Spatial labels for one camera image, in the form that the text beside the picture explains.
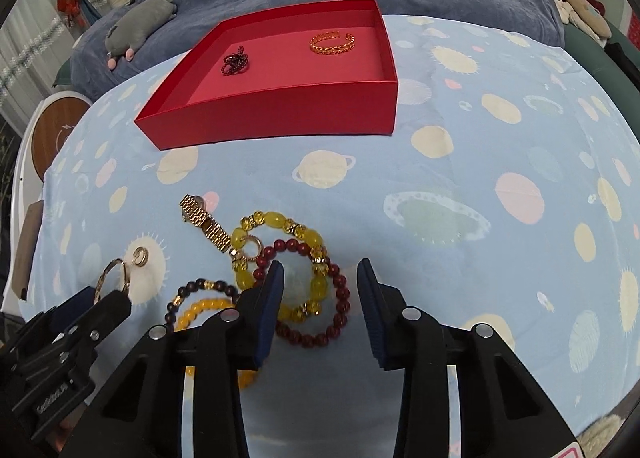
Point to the light blue planet-print blanket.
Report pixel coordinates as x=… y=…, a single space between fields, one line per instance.
x=475 y=248

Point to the black cloth item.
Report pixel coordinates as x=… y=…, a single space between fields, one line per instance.
x=622 y=58

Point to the white round wooden-top table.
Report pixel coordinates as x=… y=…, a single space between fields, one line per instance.
x=55 y=133

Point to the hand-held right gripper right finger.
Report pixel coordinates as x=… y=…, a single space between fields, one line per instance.
x=367 y=308

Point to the grey plush mouse toy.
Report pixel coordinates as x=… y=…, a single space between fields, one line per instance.
x=140 y=20

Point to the white sheer curtain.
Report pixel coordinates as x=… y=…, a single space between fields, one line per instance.
x=30 y=53

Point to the dark green sofa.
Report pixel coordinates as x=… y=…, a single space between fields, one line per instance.
x=585 y=58

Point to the red cardboard box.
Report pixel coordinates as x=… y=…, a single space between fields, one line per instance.
x=300 y=108

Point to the silver wrist watch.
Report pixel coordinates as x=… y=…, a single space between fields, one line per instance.
x=192 y=208

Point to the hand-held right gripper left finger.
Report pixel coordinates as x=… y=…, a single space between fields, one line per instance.
x=269 y=308

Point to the beige plush toy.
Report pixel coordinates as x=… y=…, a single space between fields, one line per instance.
x=582 y=8

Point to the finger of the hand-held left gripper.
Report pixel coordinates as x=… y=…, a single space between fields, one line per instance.
x=75 y=308
x=112 y=305

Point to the red ribbon curtain tie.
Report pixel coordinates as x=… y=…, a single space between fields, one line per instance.
x=70 y=0

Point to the brown cardboard piece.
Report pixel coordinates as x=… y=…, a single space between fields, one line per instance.
x=27 y=248

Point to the thin rose gold bangle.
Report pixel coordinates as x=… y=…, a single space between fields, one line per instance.
x=125 y=277

